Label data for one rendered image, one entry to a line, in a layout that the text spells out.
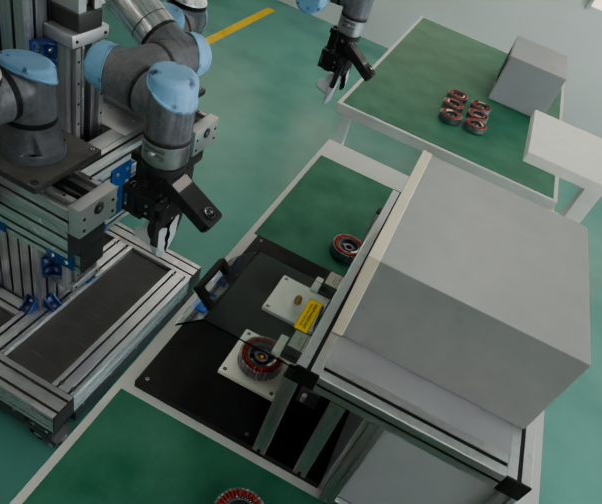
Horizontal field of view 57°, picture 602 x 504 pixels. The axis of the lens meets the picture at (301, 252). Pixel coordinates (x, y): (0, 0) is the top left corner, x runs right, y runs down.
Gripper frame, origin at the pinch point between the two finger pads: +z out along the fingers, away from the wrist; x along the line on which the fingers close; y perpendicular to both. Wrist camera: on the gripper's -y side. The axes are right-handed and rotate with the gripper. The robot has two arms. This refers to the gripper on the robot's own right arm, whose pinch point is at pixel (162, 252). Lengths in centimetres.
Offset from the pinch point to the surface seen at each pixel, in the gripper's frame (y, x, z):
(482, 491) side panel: -71, 2, 12
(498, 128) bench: -56, -226, 40
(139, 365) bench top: 2.7, -1.7, 40.5
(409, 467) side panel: -59, 3, 16
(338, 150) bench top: 2, -133, 40
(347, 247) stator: -24, -76, 39
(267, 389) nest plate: -26.4, -11.3, 37.1
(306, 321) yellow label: -28.6, -10.2, 8.7
